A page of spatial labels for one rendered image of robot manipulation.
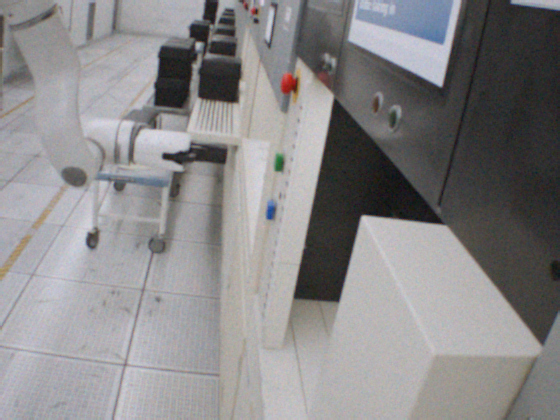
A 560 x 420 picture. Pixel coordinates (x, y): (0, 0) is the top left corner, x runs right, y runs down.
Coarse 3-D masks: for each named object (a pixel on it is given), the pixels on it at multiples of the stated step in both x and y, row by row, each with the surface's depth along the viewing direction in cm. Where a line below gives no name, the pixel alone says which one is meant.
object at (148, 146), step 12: (144, 132) 96; (156, 132) 97; (168, 132) 99; (132, 144) 93; (144, 144) 93; (156, 144) 93; (168, 144) 93; (180, 144) 94; (132, 156) 94; (144, 156) 93; (156, 156) 93; (168, 168) 94; (180, 168) 95
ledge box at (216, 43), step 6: (210, 42) 432; (216, 42) 426; (222, 42) 427; (228, 42) 428; (234, 42) 432; (210, 48) 429; (216, 48) 428; (222, 48) 428; (228, 48) 429; (234, 48) 430; (216, 54) 430; (222, 54) 430; (228, 54) 430; (234, 54) 431
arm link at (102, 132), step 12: (84, 120) 93; (96, 120) 93; (108, 120) 94; (120, 120) 95; (84, 132) 91; (96, 132) 92; (108, 132) 92; (96, 144) 91; (108, 144) 92; (108, 156) 94
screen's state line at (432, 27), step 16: (368, 0) 50; (384, 0) 45; (400, 0) 40; (416, 0) 37; (432, 0) 34; (448, 0) 31; (368, 16) 49; (384, 16) 44; (400, 16) 40; (416, 16) 36; (432, 16) 33; (448, 16) 31; (416, 32) 36; (432, 32) 33
